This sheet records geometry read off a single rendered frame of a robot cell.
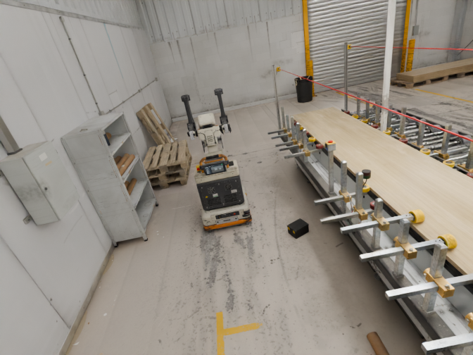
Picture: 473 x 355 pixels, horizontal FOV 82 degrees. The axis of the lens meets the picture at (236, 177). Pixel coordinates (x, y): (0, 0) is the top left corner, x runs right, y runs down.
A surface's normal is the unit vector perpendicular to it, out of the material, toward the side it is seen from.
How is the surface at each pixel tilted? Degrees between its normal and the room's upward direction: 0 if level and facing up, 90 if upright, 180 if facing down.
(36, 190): 90
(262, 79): 90
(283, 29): 90
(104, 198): 90
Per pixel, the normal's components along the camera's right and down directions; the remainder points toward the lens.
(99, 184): 0.09, 0.44
